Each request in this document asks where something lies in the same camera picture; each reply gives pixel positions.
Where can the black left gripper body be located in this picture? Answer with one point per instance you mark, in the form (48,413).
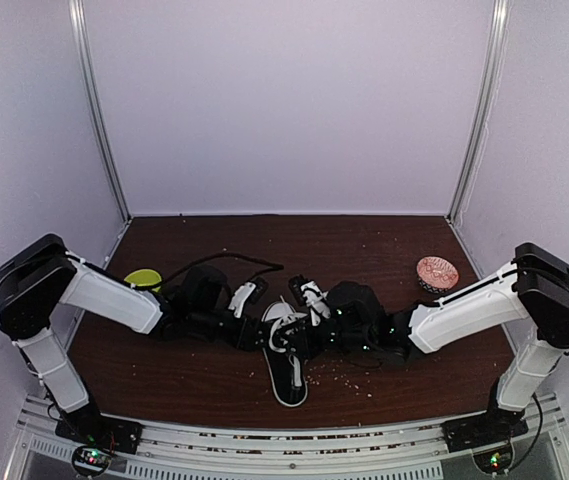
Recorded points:
(203,319)

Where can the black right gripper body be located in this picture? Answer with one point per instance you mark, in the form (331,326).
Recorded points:
(356,342)

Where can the black white canvas sneaker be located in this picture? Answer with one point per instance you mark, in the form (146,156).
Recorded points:
(282,391)

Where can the white shoelace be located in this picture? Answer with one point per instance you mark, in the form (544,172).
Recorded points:
(280,316)

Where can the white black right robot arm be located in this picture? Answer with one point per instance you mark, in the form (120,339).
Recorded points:
(534,286)

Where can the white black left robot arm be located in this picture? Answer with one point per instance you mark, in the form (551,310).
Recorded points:
(45,276)

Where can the green plastic bowl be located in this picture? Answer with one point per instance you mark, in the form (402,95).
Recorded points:
(144,278)

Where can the pink patterned bowl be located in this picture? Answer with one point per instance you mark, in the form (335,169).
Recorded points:
(436,274)

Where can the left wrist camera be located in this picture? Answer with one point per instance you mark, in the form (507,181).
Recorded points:
(248,293)

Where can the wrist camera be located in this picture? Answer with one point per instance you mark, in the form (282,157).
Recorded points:
(248,293)
(307,293)

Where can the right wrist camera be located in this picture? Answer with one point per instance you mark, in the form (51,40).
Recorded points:
(307,293)

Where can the aluminium front rail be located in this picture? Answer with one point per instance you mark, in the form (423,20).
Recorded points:
(408,450)

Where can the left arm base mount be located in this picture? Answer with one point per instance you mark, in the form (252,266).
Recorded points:
(97,452)

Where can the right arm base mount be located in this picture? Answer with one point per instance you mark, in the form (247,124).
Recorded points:
(489,443)

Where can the left aluminium frame post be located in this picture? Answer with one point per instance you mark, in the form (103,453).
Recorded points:
(82,42)

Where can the aluminium frame post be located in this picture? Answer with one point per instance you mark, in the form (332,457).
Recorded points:
(487,94)
(82,42)

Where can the right aluminium frame post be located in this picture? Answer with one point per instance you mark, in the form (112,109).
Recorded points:
(487,94)

